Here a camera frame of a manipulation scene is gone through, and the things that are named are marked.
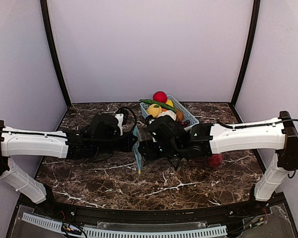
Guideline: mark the black left frame post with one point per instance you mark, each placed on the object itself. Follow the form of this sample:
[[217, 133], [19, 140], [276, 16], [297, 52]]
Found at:
[[53, 52]]

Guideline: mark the green toy cucumber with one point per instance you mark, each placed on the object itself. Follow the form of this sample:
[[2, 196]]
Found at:
[[163, 105]]

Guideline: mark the yellow toy lemon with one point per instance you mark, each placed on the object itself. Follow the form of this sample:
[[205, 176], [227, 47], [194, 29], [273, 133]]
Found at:
[[169, 102]]

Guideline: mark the black right frame post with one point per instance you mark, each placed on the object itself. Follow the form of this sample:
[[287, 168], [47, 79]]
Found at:
[[247, 51]]

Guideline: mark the clear zip bag blue zipper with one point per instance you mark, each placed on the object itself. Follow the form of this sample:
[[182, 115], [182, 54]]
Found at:
[[214, 160]]

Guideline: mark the white slotted cable duct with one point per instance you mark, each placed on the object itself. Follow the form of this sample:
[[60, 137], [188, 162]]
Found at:
[[111, 230]]

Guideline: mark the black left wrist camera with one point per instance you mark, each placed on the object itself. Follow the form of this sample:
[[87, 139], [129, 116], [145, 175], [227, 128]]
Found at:
[[104, 126]]

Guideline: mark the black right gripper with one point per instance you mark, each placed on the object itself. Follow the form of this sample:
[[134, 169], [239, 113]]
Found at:
[[145, 150]]

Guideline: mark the black front frame rail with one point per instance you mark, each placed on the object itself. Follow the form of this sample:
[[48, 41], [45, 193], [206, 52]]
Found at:
[[229, 215]]

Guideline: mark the white toy cauliflower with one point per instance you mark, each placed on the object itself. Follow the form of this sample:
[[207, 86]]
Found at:
[[168, 113]]

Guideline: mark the brown toy kiwi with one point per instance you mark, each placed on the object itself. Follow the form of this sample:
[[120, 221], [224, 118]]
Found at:
[[179, 115]]

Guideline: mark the red toy tomato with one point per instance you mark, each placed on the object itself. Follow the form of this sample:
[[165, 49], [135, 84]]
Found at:
[[160, 96]]

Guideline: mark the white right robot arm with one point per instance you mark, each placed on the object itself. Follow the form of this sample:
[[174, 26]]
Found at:
[[279, 134]]

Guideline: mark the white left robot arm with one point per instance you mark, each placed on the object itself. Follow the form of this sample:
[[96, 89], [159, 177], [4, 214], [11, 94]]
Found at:
[[71, 145]]

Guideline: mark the blue perforated plastic basket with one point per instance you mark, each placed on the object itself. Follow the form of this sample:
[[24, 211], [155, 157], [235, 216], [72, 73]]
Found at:
[[177, 105]]

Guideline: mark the dark purple toy grapes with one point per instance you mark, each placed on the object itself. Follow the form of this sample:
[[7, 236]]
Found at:
[[184, 123]]

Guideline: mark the red toy apple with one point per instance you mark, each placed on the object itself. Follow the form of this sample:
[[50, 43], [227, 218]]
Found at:
[[215, 160]]

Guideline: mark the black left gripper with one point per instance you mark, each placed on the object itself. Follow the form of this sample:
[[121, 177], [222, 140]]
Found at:
[[128, 142]]

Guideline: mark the black frame post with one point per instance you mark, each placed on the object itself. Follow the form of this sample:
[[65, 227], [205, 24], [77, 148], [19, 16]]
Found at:
[[53, 52], [247, 51]]

